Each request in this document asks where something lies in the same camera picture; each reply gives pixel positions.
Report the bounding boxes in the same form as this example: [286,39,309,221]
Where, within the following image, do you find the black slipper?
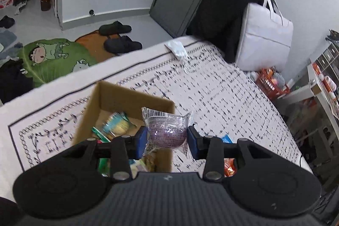
[99,21,132,36]
[103,35,143,54]

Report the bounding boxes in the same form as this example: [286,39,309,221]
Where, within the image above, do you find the cardboard box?
[71,81,176,179]

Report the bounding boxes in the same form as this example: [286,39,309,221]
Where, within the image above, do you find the bright green snack packet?
[98,158,110,177]

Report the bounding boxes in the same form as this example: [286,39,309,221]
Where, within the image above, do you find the green cartoon rug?
[17,38,98,88]

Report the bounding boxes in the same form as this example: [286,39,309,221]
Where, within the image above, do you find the yellow snack packet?
[102,112,137,140]

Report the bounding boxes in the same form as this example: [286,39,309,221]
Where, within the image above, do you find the patterned bed blanket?
[0,35,313,202]

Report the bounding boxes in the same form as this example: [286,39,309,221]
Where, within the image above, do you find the orange snack packet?
[224,158,236,177]

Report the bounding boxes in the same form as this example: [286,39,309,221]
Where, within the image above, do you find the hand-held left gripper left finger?
[61,127,149,183]

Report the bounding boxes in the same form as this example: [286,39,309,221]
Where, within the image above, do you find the black jacket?
[185,0,268,64]

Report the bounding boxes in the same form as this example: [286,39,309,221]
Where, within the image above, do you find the drawer organizer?
[310,42,339,83]

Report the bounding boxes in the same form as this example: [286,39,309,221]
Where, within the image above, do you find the black clothes pile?
[0,59,33,105]

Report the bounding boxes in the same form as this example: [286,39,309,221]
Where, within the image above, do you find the red plastic basket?
[256,68,290,99]

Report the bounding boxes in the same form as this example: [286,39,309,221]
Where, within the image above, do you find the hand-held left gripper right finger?
[187,126,268,181]

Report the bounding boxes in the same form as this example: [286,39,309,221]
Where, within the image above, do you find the white desk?
[278,64,339,163]

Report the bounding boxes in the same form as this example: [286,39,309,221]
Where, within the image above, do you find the white laptop bag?
[235,0,294,71]

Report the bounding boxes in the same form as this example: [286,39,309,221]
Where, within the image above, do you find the white face mask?
[164,40,191,74]

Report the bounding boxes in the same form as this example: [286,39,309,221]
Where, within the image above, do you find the orange rug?
[75,31,119,62]

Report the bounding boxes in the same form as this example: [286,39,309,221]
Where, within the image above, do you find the purple snack packet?
[142,106,195,159]

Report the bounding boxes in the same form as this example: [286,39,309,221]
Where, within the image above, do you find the grey floor mat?
[0,30,23,60]

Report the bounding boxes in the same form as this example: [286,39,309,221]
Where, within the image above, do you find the dark green snack packet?
[91,127,112,143]

